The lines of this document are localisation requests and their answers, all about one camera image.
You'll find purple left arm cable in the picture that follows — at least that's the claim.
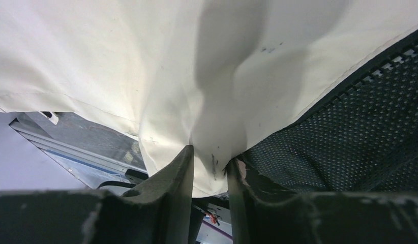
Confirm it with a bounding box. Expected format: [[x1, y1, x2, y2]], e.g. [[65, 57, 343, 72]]
[[202, 220, 233, 240]]

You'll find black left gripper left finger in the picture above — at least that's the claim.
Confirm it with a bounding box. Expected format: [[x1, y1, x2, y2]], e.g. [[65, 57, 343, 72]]
[[0, 145, 194, 243]]

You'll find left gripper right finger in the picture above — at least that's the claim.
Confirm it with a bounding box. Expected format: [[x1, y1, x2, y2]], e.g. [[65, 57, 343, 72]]
[[227, 159, 418, 243]]

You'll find cream zip-up jacket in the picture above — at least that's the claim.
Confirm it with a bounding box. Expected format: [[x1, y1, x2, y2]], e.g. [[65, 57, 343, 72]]
[[0, 1, 418, 197]]

